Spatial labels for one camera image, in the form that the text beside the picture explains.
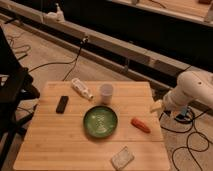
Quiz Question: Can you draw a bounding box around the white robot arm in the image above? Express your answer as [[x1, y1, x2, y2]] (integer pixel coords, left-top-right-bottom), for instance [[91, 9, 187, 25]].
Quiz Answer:
[[150, 70, 213, 112]]

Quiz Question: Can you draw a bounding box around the green ceramic plate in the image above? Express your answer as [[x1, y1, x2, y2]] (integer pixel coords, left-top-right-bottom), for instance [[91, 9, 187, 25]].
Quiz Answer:
[[83, 106, 118, 138]]

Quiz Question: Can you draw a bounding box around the blue power box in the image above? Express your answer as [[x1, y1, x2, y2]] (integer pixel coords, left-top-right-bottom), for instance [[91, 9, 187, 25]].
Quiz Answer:
[[175, 108, 190, 123]]

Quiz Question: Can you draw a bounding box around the orange carrot toy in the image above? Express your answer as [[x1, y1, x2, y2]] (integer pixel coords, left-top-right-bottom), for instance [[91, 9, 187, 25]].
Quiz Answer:
[[131, 118, 151, 133]]

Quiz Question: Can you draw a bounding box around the white plastic bottle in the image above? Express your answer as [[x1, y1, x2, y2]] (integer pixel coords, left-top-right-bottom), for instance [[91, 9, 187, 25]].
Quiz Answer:
[[71, 78, 93, 100]]

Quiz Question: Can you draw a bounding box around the black rectangular block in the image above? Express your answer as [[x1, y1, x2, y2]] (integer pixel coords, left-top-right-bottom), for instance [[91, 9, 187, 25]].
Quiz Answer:
[[56, 96, 69, 114]]

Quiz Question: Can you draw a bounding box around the black chair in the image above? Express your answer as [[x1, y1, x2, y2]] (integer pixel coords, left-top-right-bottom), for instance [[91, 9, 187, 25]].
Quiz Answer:
[[0, 27, 40, 171]]

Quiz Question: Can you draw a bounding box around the long metal rail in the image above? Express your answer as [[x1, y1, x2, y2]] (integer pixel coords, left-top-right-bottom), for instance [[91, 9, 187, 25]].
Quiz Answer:
[[0, 0, 213, 87]]

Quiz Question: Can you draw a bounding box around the black cable on left floor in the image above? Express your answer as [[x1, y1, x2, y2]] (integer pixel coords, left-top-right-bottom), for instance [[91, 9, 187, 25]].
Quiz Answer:
[[27, 36, 90, 82]]

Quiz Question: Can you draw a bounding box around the white object on rail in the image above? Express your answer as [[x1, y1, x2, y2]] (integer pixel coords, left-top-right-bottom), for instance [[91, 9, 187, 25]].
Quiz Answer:
[[46, 3, 65, 22]]

